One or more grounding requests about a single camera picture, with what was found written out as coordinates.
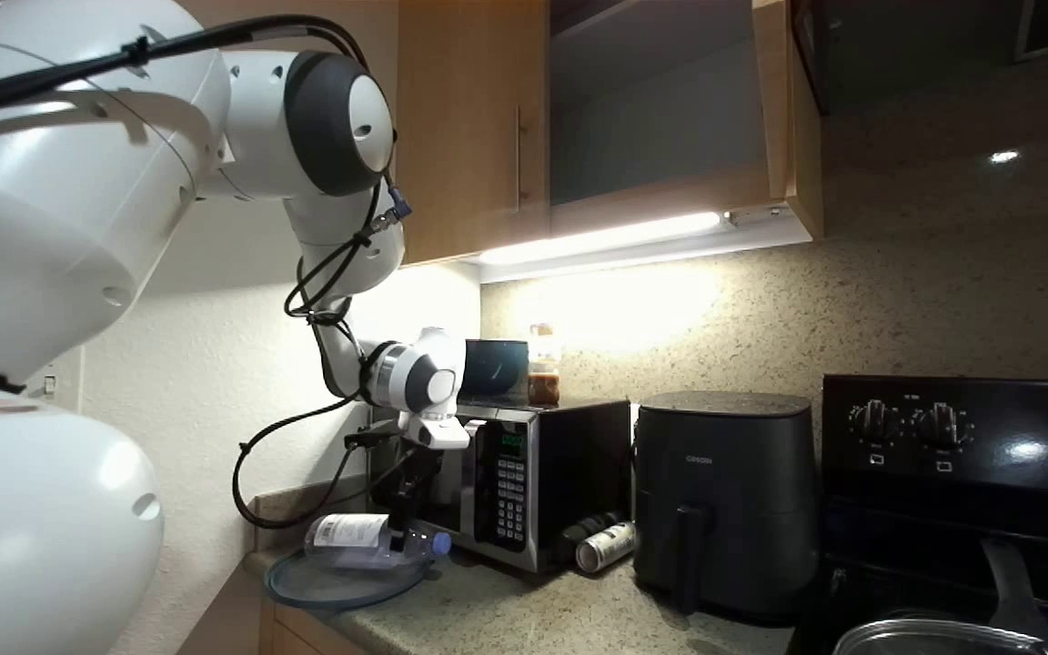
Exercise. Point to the black air fryer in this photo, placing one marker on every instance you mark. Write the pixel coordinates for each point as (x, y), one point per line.
(724, 497)

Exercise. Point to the bottle with brown liquid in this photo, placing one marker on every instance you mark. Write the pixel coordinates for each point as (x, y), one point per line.
(545, 382)

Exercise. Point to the under-cabinet light strip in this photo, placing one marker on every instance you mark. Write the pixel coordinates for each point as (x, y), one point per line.
(602, 237)

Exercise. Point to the black frying pan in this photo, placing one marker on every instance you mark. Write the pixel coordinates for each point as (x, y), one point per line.
(927, 637)

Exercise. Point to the round grey plate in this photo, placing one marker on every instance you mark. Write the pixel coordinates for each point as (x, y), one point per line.
(330, 581)

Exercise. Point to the clear plastic water bottle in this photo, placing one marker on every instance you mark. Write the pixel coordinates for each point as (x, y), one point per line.
(347, 528)

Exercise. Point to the wooden wall cabinet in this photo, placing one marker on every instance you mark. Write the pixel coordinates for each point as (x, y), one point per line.
(474, 109)

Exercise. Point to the stainless black microwave oven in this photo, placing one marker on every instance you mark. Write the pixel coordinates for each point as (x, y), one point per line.
(511, 484)

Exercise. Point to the silver can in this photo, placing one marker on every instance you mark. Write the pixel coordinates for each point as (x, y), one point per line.
(609, 546)

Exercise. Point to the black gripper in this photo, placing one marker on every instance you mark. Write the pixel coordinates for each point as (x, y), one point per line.
(409, 476)

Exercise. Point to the black kitchen stove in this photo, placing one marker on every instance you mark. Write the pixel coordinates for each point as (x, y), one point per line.
(962, 450)

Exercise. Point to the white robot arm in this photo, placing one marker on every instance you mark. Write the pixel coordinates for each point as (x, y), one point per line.
(38, 218)

